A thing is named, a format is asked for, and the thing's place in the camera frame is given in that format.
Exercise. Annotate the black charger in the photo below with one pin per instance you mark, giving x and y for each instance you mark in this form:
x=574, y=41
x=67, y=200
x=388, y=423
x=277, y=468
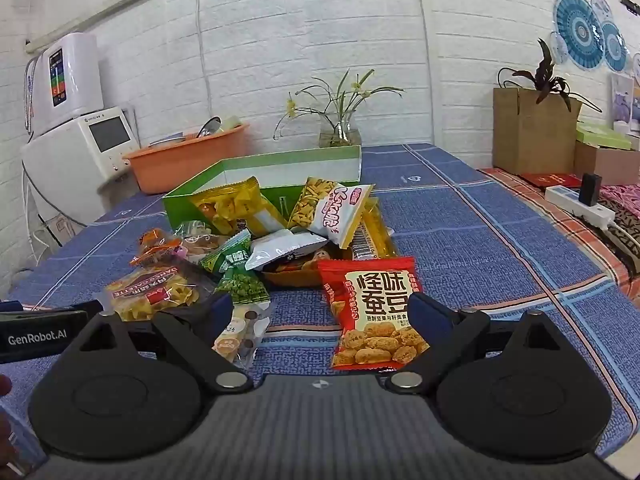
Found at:
x=591, y=190

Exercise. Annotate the steel plate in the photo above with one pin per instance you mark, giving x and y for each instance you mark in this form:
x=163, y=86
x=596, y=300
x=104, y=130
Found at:
x=207, y=127

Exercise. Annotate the white appliance with screen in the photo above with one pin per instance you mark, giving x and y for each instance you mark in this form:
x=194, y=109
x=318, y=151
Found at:
x=65, y=165

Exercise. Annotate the purple leaf plant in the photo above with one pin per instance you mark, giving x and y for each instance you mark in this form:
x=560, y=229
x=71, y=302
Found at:
x=545, y=77

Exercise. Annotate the brown snack packet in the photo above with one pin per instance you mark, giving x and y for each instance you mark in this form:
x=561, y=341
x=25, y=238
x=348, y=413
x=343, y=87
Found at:
x=290, y=276

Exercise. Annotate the dark patterned cloth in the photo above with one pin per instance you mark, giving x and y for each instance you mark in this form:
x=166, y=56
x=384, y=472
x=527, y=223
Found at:
x=625, y=232

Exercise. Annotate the pink floral blanket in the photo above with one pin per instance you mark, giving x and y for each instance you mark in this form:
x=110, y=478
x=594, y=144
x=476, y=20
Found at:
x=622, y=194

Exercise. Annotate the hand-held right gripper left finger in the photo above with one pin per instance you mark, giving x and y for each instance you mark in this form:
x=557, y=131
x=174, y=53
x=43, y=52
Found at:
x=219, y=312

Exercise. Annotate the yellow flower plant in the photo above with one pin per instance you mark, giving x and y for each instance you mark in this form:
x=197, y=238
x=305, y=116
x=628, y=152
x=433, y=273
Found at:
x=340, y=95

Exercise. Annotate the small cardboard box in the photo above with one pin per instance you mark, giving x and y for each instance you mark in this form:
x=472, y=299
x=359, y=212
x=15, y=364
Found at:
x=607, y=162

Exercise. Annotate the red snack packet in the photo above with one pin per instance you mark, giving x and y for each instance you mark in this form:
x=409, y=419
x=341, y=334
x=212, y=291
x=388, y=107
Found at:
x=365, y=285

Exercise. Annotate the light green plate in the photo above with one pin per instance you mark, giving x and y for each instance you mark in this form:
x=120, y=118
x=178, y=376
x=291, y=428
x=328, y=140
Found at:
x=231, y=124

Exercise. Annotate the person's left hand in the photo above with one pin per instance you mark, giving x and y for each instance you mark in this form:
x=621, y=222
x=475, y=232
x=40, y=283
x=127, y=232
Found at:
x=5, y=435

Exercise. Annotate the orange snack packet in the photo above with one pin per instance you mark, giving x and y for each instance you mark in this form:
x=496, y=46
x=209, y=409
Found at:
x=155, y=250

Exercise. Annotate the clear cookie packet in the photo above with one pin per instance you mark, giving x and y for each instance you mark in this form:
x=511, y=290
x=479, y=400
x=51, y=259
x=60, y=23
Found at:
x=245, y=325

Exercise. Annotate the red booklet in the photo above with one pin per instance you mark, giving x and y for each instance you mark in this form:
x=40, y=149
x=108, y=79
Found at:
x=550, y=180

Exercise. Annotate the green snack packet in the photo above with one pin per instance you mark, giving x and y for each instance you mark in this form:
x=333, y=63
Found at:
x=227, y=257

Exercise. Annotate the glass vase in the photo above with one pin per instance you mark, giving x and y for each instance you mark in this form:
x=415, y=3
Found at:
x=340, y=135

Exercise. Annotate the black wall sticker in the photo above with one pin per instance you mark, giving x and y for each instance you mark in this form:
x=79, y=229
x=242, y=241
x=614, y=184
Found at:
x=629, y=1

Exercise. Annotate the brown paper bag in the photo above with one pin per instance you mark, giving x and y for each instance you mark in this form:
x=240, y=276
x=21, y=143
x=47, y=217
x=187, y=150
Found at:
x=530, y=135

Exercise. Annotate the chips packet with dark label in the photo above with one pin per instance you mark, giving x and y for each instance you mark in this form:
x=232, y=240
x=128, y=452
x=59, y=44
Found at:
x=150, y=295

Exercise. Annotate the yellow chip packet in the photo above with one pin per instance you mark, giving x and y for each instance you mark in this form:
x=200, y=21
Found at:
x=230, y=205

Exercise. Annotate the green cardboard box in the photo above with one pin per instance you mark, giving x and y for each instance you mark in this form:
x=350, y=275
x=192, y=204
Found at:
x=185, y=205

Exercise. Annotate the yellow packet with barcode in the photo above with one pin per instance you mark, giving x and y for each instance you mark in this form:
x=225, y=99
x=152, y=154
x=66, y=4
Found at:
x=374, y=240

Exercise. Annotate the white power strip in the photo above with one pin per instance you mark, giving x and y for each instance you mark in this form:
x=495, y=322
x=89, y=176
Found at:
x=565, y=197

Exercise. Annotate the white silver snack packet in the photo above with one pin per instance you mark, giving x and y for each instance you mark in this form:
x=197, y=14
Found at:
x=280, y=250

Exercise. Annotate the clear green pea packet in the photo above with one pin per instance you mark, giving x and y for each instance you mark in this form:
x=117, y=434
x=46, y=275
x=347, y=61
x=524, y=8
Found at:
x=242, y=285

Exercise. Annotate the wall poster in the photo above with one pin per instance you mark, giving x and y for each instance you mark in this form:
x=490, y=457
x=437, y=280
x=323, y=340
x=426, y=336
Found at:
x=624, y=102

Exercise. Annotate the blue checked tablecloth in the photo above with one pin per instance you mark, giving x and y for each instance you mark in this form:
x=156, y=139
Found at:
x=475, y=240

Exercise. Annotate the blue paper fan decoration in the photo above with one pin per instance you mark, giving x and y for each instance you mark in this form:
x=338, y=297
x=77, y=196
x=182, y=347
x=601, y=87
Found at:
x=580, y=30

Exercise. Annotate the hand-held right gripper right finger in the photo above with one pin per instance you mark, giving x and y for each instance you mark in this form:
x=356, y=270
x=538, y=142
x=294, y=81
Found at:
x=426, y=316

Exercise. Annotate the light green box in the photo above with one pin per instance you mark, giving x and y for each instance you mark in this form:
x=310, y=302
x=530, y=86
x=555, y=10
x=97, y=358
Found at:
x=602, y=136

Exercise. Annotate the white yellow snack stick packet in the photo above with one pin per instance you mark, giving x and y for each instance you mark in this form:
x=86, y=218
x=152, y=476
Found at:
x=325, y=210

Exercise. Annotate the white water purifier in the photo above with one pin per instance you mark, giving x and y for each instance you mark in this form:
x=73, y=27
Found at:
x=75, y=80

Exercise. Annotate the orange plastic basin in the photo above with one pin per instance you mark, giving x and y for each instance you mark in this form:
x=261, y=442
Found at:
x=185, y=165

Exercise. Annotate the clear pinkish snack packet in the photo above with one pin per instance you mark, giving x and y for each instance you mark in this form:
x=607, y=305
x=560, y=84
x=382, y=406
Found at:
x=200, y=242

